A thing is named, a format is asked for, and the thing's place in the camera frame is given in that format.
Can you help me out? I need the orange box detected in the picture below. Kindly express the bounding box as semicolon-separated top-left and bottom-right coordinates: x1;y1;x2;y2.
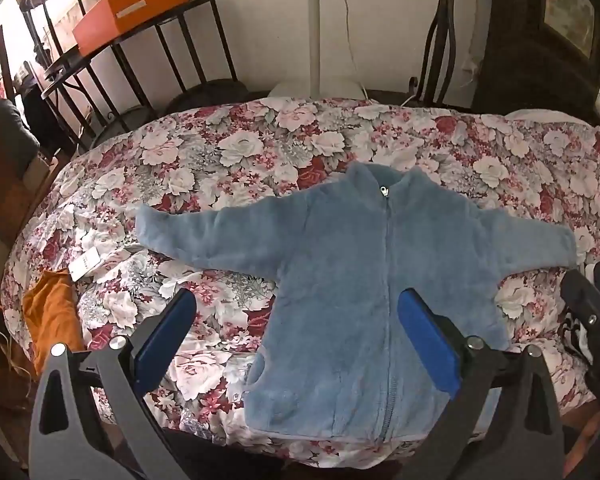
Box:
72;0;191;56

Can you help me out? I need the black metal bed frame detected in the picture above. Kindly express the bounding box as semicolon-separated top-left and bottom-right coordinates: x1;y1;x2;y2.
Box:
410;0;481;108

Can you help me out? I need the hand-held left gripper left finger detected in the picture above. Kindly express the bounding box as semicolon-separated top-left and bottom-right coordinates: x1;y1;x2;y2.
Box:
30;287;198;480

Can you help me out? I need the white paper tag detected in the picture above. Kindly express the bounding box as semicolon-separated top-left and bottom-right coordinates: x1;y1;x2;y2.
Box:
70;247;103;281

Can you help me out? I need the black padded chair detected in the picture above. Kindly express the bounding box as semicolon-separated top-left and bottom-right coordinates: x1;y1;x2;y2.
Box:
0;97;41;171

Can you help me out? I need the floral printed blanket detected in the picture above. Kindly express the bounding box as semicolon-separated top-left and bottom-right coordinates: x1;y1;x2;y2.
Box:
0;97;600;468

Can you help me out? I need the white cable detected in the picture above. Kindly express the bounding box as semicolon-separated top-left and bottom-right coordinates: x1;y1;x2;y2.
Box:
332;0;370;100

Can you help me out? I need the orange cloth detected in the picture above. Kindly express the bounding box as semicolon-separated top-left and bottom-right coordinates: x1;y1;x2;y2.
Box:
22;269;86;376

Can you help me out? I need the brown wooden furniture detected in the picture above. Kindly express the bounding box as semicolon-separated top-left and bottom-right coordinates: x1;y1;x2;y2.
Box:
0;130;61;243

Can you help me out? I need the black white patterned cloth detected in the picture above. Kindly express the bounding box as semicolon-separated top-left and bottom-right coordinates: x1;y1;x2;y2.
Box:
560;307;591;361

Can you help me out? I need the framed picture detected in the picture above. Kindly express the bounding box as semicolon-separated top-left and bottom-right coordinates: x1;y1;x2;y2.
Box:
542;0;596;58

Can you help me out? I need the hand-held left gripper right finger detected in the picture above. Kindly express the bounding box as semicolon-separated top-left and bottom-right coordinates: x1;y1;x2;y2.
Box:
397;287;566;480

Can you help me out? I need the blue fleece zip jacket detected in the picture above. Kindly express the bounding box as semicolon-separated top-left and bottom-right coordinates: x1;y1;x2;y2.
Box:
135;161;578;461

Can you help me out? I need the black metal side table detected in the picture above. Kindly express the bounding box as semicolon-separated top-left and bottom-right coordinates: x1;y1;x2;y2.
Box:
17;0;241;151

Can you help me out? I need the dark wooden cabinet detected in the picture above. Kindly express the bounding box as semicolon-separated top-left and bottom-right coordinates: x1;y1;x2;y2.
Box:
472;0;600;117

